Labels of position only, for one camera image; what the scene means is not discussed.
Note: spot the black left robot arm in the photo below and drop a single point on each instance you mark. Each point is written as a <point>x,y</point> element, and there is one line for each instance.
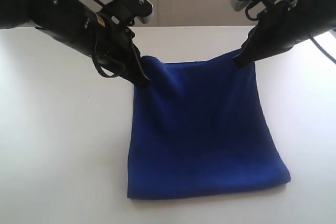
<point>20,13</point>

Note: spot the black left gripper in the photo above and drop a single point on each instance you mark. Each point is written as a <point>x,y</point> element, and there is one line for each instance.
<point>94,35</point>

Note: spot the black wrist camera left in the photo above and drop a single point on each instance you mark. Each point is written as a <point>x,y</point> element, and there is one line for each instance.
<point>126,11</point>

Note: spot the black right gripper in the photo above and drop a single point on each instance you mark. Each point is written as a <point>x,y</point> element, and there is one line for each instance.
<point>289,23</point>

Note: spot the blue towel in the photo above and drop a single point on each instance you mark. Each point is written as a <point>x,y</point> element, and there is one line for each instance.
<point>199,130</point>

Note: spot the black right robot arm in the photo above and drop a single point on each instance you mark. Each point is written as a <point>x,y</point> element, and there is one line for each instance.
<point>282,24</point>

